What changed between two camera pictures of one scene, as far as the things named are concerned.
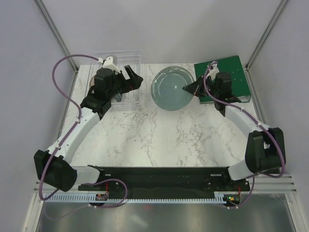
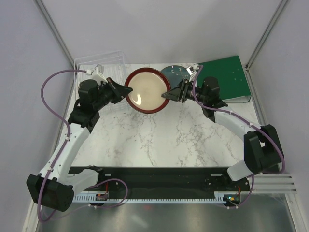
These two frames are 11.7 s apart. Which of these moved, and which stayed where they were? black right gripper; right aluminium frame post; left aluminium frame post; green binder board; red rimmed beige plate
Moved: red rimmed beige plate; black right gripper
Stayed: green binder board; left aluminium frame post; right aluminium frame post
